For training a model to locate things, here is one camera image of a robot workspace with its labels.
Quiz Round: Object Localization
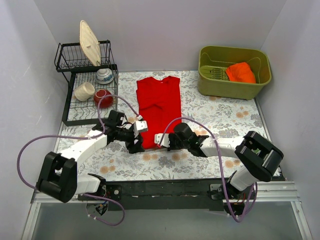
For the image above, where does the red t shirt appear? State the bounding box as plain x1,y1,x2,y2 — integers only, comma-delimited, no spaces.
136,76,182,149

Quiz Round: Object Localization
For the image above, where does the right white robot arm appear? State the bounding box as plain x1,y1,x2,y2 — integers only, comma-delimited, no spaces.
154,122,284,199

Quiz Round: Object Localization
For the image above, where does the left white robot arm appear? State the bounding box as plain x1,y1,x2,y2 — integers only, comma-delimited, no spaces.
36,110,148,203

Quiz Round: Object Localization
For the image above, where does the floral table mat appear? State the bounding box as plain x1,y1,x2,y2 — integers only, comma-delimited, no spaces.
49,70,281,183

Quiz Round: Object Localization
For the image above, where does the red bowl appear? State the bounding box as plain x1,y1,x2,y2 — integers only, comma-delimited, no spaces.
93,89,114,109

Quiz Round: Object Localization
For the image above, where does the cream ceramic cup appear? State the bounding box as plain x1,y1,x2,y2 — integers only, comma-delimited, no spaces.
74,82,96,102

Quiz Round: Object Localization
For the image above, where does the blue white ceramic bowl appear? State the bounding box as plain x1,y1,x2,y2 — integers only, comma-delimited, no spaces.
96,68,114,85

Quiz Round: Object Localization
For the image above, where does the green plastic bin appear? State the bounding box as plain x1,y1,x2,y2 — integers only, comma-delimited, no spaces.
198,45,272,100

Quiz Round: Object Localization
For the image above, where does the orange t shirt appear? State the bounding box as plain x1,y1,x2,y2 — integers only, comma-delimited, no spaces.
225,62,256,84

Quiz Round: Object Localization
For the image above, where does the cream woven plate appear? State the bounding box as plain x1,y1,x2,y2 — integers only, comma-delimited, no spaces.
79,20,102,67

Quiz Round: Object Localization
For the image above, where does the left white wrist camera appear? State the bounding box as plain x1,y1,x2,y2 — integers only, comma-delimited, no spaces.
133,120,148,137

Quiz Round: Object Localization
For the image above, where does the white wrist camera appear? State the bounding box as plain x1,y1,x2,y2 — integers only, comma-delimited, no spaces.
154,133,170,148
133,120,148,137

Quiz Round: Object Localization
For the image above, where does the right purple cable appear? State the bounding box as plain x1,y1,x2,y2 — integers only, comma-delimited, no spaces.
156,116,258,223

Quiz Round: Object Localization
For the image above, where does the purple cable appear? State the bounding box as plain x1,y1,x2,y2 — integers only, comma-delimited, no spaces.
16,94,144,226
156,116,258,223

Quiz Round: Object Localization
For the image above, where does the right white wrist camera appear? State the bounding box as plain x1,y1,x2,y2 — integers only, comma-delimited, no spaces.
154,133,170,148

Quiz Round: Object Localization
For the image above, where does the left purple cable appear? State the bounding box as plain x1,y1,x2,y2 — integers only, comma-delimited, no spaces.
16,94,144,226

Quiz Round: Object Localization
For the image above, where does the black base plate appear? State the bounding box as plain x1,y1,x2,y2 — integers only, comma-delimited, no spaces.
106,178,224,211

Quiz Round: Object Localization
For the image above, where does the black wire dish rack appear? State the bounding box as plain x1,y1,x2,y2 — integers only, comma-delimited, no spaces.
54,40,119,127

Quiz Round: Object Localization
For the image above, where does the aluminium rail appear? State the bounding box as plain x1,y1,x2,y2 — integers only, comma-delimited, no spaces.
31,180,300,203

